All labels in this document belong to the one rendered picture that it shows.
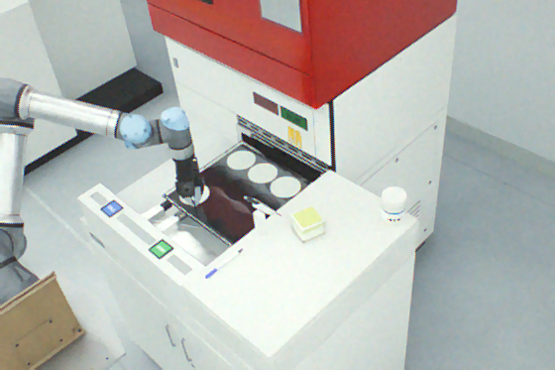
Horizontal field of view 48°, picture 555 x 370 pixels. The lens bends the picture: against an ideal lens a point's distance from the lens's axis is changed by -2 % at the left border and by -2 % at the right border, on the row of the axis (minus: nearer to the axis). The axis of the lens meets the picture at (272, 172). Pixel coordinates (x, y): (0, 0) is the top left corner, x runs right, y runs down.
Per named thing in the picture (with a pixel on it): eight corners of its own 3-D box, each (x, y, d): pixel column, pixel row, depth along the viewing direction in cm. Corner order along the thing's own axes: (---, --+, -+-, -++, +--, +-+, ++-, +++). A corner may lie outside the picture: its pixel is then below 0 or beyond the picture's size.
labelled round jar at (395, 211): (390, 205, 190) (391, 183, 184) (409, 216, 186) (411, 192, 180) (376, 218, 187) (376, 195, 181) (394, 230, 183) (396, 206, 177)
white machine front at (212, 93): (186, 108, 262) (166, 23, 236) (336, 196, 216) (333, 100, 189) (180, 112, 261) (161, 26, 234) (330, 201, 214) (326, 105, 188)
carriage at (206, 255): (160, 214, 213) (158, 208, 211) (232, 270, 192) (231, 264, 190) (141, 227, 209) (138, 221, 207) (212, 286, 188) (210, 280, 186)
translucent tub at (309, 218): (313, 220, 189) (312, 203, 184) (326, 236, 184) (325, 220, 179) (291, 229, 187) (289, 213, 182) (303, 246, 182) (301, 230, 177)
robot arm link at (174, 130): (157, 108, 186) (185, 102, 187) (165, 137, 194) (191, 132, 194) (158, 123, 181) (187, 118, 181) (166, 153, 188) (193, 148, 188)
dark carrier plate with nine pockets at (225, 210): (242, 144, 230) (242, 143, 229) (312, 185, 210) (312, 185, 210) (167, 195, 213) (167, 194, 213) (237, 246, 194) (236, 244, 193)
